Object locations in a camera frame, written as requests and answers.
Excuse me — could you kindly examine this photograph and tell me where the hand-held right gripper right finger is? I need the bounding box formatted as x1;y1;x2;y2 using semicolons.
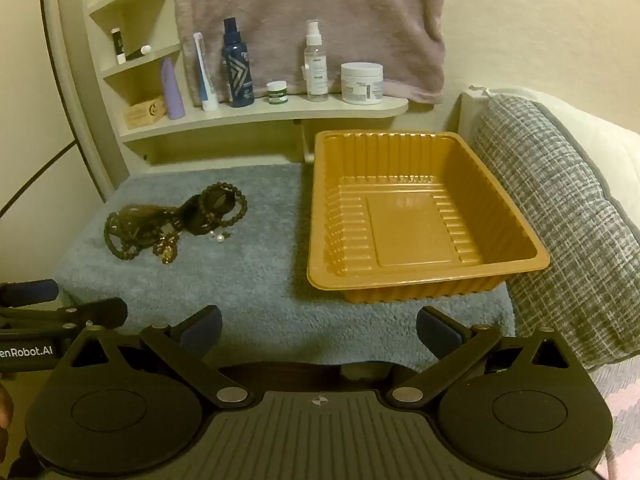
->
386;306;568;408

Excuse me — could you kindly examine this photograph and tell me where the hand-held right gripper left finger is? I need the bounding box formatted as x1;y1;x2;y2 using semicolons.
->
74;305;253;409

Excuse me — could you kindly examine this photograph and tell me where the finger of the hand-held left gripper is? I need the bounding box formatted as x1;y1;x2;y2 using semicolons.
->
0;297;128;333
0;280;59;307

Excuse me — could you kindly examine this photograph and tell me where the gold pendant necklace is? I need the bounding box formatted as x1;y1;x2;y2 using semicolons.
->
152;232;181;266

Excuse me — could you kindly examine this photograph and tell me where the orange plastic tray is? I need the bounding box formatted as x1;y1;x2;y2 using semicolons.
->
306;130;552;305

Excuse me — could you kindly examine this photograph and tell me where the dark bead bracelet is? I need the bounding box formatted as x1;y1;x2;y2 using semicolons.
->
200;182;249;236

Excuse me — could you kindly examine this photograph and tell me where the grey fluffy mat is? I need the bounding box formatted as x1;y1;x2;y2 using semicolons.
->
52;162;516;368

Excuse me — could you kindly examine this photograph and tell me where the grey knit cushion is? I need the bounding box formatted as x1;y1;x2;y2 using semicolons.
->
470;95;640;371

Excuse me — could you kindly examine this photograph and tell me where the small cardboard box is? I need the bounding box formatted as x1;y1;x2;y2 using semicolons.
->
123;95;167;131

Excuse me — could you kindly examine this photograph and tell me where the pink striped blanket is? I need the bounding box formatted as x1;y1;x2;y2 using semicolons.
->
595;360;640;480

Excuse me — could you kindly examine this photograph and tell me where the cream shelf unit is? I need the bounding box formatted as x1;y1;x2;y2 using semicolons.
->
55;0;410;166

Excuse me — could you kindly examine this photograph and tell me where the purple bottle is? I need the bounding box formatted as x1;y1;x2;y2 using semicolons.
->
160;56;186;121

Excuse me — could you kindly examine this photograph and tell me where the blue and white tube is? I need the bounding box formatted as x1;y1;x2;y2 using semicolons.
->
193;32;220;112

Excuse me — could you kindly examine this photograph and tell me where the white cream jar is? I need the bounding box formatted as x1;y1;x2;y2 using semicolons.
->
341;62;385;106

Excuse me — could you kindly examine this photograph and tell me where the dark blue spray bottle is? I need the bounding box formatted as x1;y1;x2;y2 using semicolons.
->
221;16;255;108

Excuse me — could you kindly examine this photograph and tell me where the clear spray bottle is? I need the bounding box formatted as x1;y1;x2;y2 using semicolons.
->
303;20;330;103

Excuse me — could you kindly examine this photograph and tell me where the mauve hanging towel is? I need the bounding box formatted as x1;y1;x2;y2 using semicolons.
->
170;0;447;106

